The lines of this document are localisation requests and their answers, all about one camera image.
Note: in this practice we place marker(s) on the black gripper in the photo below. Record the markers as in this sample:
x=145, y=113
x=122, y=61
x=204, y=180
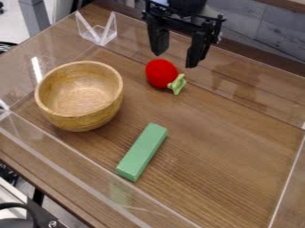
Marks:
x=186, y=15

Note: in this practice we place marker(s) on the green rectangular block stick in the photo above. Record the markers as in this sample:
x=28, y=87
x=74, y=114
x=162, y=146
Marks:
x=142, y=151

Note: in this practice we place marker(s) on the brown wooden bowl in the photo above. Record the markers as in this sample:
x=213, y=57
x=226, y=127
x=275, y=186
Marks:
x=79, y=95

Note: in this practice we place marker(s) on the red plush strawberry toy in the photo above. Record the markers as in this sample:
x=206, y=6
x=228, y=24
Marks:
x=164, y=76

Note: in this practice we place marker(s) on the black equipment bottom left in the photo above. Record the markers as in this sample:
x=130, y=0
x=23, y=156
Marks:
x=38, y=218

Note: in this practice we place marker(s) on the clear acrylic corner bracket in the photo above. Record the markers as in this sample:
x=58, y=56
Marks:
x=98, y=34

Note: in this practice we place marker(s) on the clear acrylic front wall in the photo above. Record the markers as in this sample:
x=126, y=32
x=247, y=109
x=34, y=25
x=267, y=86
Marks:
x=90, y=191

